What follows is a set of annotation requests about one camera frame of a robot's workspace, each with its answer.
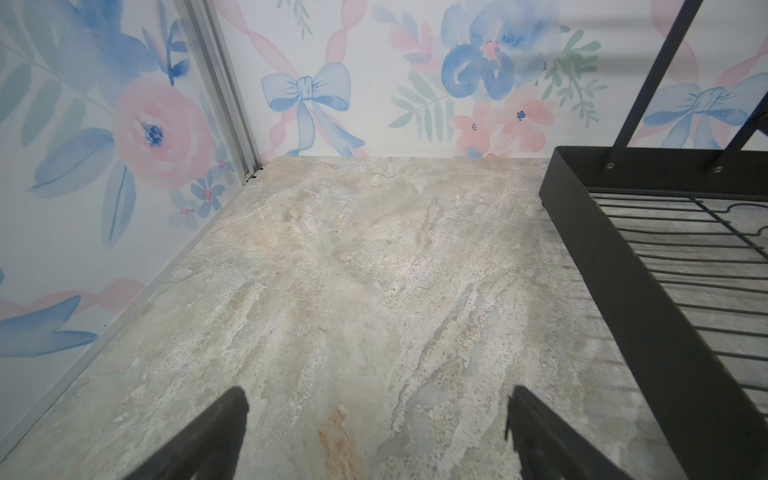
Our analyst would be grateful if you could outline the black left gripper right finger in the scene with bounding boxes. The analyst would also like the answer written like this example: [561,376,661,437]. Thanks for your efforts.
[505,385,629,479]

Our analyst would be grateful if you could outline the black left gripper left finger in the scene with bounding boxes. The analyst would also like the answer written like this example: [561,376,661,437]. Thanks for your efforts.
[127,386,249,480]

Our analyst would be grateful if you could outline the black wire dish rack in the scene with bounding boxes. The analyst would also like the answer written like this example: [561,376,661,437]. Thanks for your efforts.
[540,1,767,479]

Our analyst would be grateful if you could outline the aluminium left corner post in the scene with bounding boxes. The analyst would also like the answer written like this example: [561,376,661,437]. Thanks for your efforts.
[175,0,262,184]

